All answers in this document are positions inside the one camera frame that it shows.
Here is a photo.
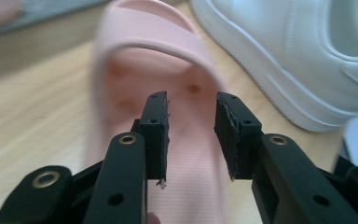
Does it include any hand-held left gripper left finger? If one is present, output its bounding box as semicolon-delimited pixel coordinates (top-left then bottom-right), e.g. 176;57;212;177
138;91;171;189

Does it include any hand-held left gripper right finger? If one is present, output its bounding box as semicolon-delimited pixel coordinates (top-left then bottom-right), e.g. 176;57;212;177
213;91;264;182

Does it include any white sneaker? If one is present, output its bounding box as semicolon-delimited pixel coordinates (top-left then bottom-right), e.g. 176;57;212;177
189;0;358;133

